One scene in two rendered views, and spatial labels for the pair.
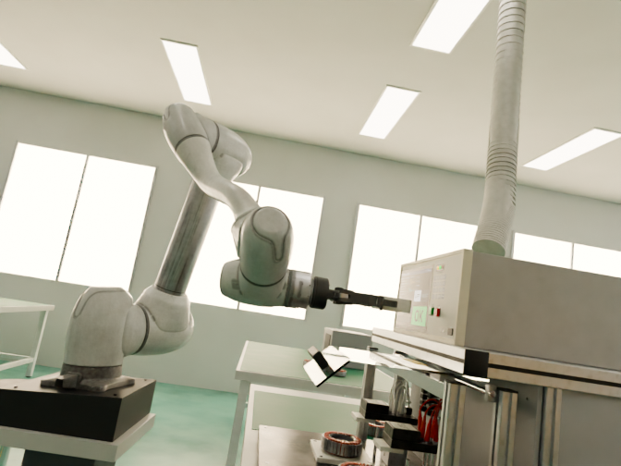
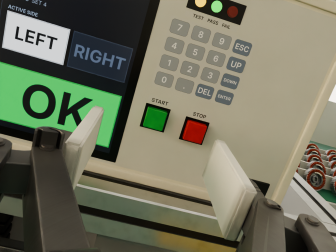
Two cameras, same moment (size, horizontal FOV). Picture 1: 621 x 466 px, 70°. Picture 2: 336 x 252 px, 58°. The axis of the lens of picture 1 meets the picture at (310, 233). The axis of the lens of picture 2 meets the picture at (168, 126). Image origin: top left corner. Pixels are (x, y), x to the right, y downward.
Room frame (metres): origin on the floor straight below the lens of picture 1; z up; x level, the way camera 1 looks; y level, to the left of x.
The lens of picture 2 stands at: (1.08, -0.05, 1.25)
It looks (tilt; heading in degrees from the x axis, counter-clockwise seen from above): 16 degrees down; 267
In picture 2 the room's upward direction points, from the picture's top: 18 degrees clockwise
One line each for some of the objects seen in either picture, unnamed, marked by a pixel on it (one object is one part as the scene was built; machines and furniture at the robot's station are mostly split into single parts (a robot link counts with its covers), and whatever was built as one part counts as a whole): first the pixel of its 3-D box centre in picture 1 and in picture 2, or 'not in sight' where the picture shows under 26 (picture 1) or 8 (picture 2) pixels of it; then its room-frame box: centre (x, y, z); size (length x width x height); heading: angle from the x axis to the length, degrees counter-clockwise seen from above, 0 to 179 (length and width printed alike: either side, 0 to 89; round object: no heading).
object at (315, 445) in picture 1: (340, 453); not in sight; (1.27, -0.17, 0.78); 0.15 x 0.15 x 0.01; 5
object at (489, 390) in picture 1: (431, 369); not in sight; (1.17, -0.36, 1.04); 0.62 x 0.02 x 0.03; 5
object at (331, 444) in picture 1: (341, 444); not in sight; (1.27, -0.17, 0.80); 0.11 x 0.11 x 0.04
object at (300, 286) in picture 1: (298, 289); not in sight; (1.05, 0.01, 1.18); 0.09 x 0.06 x 0.09; 5
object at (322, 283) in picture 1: (329, 294); not in sight; (1.06, -0.07, 1.18); 0.09 x 0.08 x 0.07; 95
